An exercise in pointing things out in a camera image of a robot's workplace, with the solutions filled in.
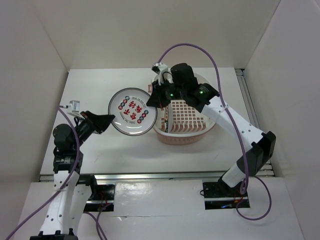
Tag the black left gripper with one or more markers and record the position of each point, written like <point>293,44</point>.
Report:
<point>101,122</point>

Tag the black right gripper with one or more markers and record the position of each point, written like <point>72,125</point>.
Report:
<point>156,98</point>

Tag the red character white plate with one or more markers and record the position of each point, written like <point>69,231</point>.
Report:
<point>132,115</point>

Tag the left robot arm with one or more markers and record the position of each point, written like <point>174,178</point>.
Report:
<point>71,189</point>

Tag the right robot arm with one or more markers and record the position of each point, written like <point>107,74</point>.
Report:
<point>254,143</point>

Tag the white and pink dish rack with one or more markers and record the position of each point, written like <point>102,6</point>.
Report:
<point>180,124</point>

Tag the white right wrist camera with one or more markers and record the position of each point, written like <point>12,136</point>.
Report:
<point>162,70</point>

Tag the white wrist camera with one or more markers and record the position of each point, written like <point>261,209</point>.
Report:
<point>162,70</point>
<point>72,108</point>

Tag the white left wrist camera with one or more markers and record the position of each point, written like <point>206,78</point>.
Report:
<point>72,108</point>

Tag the aluminium front rail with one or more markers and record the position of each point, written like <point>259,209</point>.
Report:
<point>158,176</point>

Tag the aluminium rail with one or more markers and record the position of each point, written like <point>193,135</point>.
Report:
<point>267,169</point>
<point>158,176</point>

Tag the aluminium right side rail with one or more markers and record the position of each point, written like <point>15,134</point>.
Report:
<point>267,169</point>

